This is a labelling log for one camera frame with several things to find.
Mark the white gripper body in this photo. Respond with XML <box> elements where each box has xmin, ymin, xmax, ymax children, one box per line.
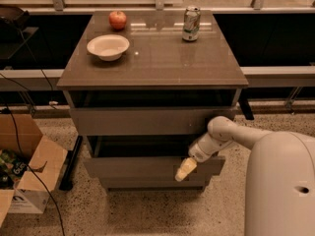
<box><xmin>188</xmin><ymin>133</ymin><xmax>219</xmax><ymax>162</ymax></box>

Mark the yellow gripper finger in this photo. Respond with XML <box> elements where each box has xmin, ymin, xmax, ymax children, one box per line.
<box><xmin>175</xmin><ymin>157</ymin><xmax>197</xmax><ymax>182</ymax></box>

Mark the grey drawer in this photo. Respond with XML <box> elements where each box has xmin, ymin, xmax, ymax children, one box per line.
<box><xmin>82</xmin><ymin>135</ymin><xmax>226</xmax><ymax>179</ymax></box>
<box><xmin>99</xmin><ymin>178</ymin><xmax>210</xmax><ymax>191</ymax></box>
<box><xmin>70</xmin><ymin>107</ymin><xmax>236</xmax><ymax>136</ymax></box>

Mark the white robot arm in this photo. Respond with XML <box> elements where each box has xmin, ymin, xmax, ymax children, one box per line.
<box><xmin>175</xmin><ymin>116</ymin><xmax>315</xmax><ymax>236</ymax></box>

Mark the grey top drawer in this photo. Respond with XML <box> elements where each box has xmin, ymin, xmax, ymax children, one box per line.
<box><xmin>70</xmin><ymin>107</ymin><xmax>236</xmax><ymax>136</ymax></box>

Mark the grey bottom drawer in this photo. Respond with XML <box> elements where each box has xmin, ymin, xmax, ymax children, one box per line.
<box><xmin>99</xmin><ymin>178</ymin><xmax>210</xmax><ymax>191</ymax></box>

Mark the grey drawer cabinet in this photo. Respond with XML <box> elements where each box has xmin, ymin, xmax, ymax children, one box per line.
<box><xmin>57</xmin><ymin>10</ymin><xmax>248</xmax><ymax>181</ymax></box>

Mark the black table leg right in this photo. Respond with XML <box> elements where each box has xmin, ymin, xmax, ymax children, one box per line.
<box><xmin>238</xmin><ymin>99</ymin><xmax>254</xmax><ymax>120</ymax></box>

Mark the black table leg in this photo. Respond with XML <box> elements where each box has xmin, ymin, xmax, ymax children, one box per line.
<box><xmin>238</xmin><ymin>99</ymin><xmax>254</xmax><ymax>120</ymax></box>
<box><xmin>59</xmin><ymin>136</ymin><xmax>83</xmax><ymax>191</ymax></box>

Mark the black table leg left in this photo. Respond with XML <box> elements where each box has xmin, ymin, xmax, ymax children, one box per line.
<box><xmin>59</xmin><ymin>136</ymin><xmax>83</xmax><ymax>191</ymax></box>

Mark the green white soda can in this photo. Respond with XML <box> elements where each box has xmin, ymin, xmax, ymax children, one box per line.
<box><xmin>182</xmin><ymin>6</ymin><xmax>201</xmax><ymax>41</ymax></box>

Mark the white bowl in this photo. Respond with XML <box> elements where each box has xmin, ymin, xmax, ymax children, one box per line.
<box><xmin>87</xmin><ymin>34</ymin><xmax>130</xmax><ymax>61</ymax></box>

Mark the red apple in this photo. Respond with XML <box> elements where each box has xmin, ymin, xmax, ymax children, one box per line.
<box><xmin>108</xmin><ymin>11</ymin><xmax>127</xmax><ymax>30</ymax></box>

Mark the cardboard box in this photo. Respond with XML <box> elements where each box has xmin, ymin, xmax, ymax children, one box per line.
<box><xmin>0</xmin><ymin>114</ymin><xmax>67</xmax><ymax>224</ymax></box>

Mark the green snack bag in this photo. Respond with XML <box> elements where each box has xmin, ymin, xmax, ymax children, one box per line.
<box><xmin>0</xmin><ymin>149</ymin><xmax>28</xmax><ymax>189</ymax></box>

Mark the black device on shelf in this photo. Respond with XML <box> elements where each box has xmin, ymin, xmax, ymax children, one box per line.
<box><xmin>0</xmin><ymin>5</ymin><xmax>30</xmax><ymax>30</ymax></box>

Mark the black cable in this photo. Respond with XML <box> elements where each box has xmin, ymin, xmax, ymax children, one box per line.
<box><xmin>0</xmin><ymin>72</ymin><xmax>67</xmax><ymax>236</ymax></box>

